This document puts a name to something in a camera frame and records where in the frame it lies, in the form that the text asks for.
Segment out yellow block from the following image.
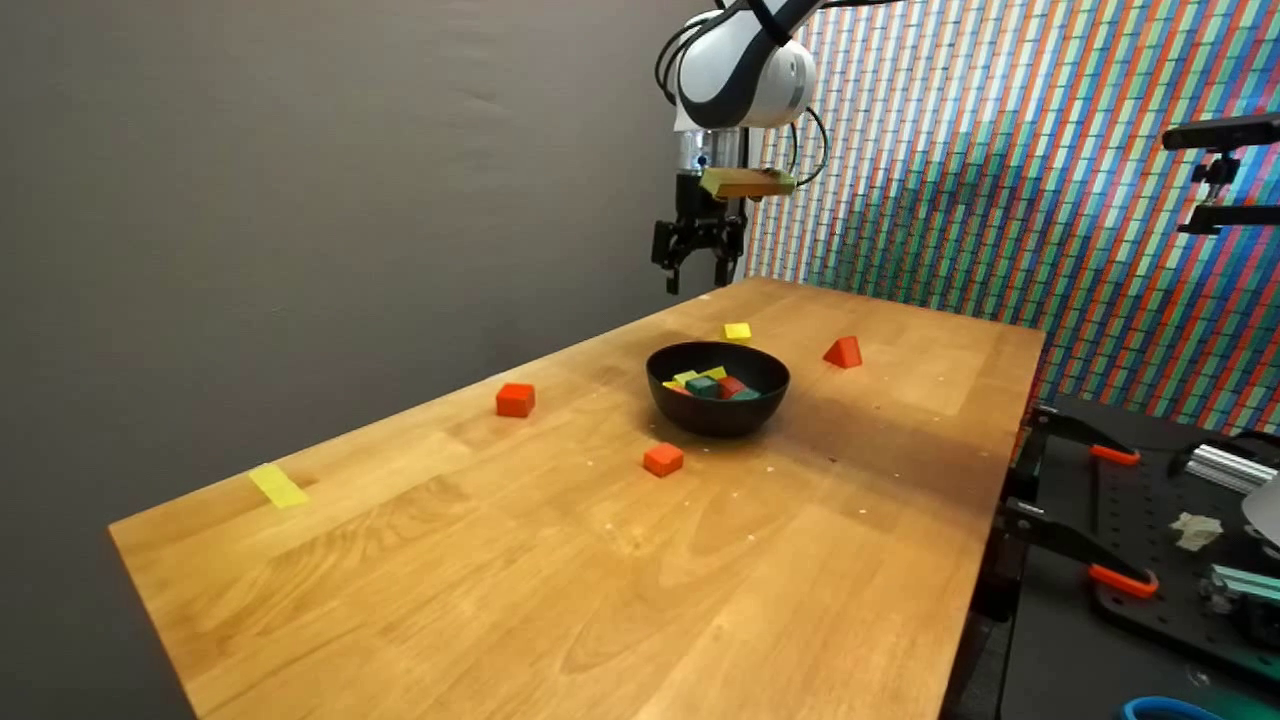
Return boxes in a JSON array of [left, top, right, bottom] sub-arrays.
[[722, 322, 752, 346]]

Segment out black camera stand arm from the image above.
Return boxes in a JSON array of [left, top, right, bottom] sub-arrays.
[[1159, 113, 1280, 236]]

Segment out black perforated tool board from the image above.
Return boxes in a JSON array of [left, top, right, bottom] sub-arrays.
[[1029, 422, 1280, 691]]

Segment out small red cube block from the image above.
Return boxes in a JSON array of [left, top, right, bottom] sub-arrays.
[[640, 446, 685, 475]]

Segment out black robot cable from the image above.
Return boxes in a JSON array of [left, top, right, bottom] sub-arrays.
[[784, 106, 833, 191]]

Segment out orange handled clamp lower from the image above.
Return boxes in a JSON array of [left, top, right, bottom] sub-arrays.
[[1000, 500, 1159, 599]]

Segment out orange handled clamp upper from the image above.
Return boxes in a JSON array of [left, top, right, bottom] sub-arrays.
[[1038, 407, 1144, 468]]

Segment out blue handled tool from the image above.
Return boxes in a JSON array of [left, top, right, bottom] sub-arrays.
[[1120, 697, 1226, 720]]

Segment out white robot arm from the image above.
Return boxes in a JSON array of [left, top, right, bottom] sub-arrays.
[[654, 0, 887, 292]]

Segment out black bowl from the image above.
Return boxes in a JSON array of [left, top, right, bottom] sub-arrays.
[[644, 342, 791, 439]]

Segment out yellow tape strip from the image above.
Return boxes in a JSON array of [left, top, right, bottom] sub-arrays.
[[248, 466, 310, 510]]

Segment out orange handled clamp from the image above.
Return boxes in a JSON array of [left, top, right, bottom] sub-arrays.
[[1000, 500, 1159, 599], [1038, 407, 1144, 468]]

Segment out red triangular prism block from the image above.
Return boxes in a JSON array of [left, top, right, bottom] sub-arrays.
[[823, 336, 864, 368]]

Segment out wrist camera on wooden mount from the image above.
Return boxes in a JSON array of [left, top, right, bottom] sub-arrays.
[[702, 167, 798, 201]]

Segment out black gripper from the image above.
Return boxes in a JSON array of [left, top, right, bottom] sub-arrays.
[[654, 172, 744, 295]]

